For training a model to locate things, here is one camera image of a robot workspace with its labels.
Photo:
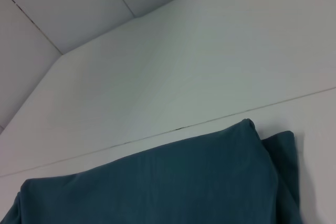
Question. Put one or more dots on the teal FREE print T-shirt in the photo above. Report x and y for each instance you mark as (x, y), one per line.
(157, 182)

